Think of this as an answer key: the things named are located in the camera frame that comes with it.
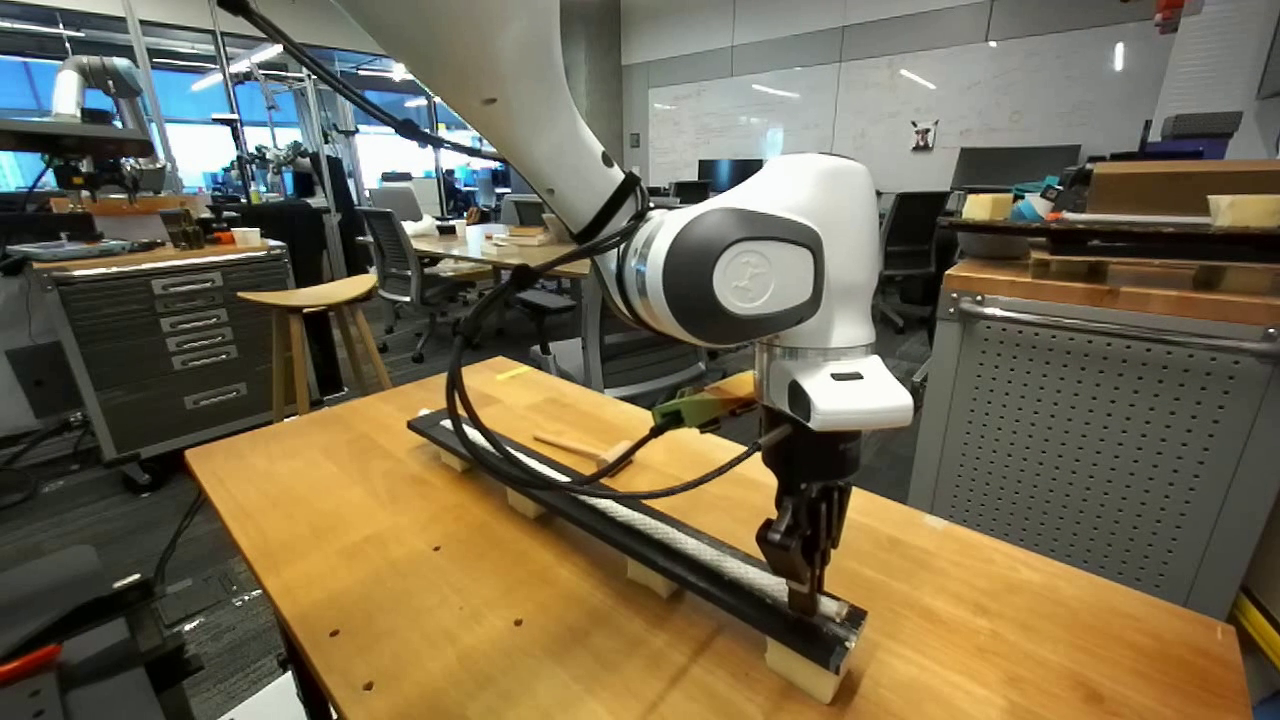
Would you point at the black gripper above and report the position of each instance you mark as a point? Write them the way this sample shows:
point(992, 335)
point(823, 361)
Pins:
point(815, 481)

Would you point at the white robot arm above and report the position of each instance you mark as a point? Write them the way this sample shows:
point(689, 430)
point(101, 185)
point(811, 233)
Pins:
point(783, 260)

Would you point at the wooden support block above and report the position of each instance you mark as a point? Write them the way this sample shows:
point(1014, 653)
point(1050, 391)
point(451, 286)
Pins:
point(801, 673)

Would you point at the grey perforated metal cabinet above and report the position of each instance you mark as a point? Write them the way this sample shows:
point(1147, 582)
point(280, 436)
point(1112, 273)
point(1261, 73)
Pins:
point(1107, 425)

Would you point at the wooden office desk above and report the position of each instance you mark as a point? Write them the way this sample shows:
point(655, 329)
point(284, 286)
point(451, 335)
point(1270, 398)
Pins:
point(479, 251)

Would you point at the wooden stool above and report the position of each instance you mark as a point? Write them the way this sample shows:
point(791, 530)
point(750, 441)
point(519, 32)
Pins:
point(318, 320)

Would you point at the grey drawer cabinet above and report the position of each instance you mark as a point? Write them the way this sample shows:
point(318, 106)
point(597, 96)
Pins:
point(165, 350)

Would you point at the black grooved rail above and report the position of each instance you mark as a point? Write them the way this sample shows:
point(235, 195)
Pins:
point(699, 560)

